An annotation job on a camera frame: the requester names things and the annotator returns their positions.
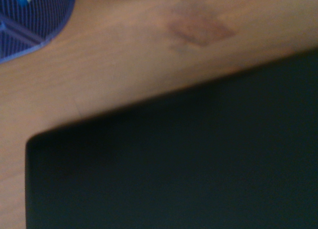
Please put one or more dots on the blue mesh pen holder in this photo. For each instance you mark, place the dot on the blue mesh pen holder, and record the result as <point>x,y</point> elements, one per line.
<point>37,20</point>

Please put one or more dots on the black laptop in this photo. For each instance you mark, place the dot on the black laptop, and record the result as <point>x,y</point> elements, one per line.
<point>174,164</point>

